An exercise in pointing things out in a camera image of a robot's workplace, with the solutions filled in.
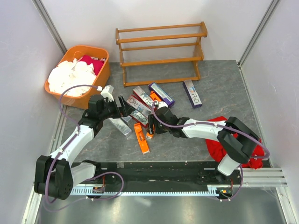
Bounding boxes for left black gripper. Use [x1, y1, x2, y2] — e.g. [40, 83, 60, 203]
[99, 96, 135, 120]

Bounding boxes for orange Curaprox toothpaste box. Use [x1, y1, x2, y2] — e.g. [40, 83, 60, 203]
[134, 123, 150, 154]

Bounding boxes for purple white R.O toothpaste box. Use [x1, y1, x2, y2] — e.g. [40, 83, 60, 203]
[183, 80, 202, 108]

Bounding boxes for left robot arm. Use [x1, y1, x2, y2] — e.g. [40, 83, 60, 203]
[34, 95, 134, 200]

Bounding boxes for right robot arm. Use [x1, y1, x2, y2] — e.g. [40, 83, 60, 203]
[153, 106, 259, 184]

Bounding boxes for wooden two-tier shelf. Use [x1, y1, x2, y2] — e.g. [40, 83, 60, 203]
[115, 21, 208, 87]

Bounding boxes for red silver r&o box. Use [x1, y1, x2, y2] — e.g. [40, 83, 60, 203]
[127, 95, 152, 117]
[133, 86, 154, 109]
[130, 110, 148, 128]

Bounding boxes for silver toothpaste box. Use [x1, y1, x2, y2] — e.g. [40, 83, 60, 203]
[121, 116, 133, 126]
[109, 118, 132, 138]

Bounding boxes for orange plastic bin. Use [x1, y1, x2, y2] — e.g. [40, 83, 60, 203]
[44, 45, 111, 109]

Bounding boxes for magenta cloth in bin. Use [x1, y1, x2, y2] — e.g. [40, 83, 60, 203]
[79, 55, 106, 75]

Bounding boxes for white crumpled cloths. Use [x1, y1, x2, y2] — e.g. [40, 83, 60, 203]
[48, 58, 96, 97]

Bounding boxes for red cloth on table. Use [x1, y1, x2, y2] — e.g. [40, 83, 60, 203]
[206, 116, 265, 169]

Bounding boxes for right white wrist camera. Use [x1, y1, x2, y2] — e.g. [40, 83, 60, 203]
[154, 100, 168, 109]

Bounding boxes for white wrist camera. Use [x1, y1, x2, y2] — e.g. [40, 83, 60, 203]
[154, 100, 168, 109]
[97, 85, 114, 102]

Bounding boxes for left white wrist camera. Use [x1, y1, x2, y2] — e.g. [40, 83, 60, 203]
[97, 85, 114, 102]

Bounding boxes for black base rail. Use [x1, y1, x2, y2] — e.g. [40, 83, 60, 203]
[82, 161, 241, 186]

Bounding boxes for slotted cable duct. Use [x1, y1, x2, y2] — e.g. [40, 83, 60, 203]
[70, 184, 223, 197]

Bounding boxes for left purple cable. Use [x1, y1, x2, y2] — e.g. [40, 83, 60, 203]
[42, 84, 125, 212]

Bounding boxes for purple cable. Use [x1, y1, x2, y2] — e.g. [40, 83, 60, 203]
[151, 102, 271, 203]
[42, 84, 125, 212]

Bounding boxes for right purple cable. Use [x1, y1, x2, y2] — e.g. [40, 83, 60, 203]
[151, 102, 271, 203]

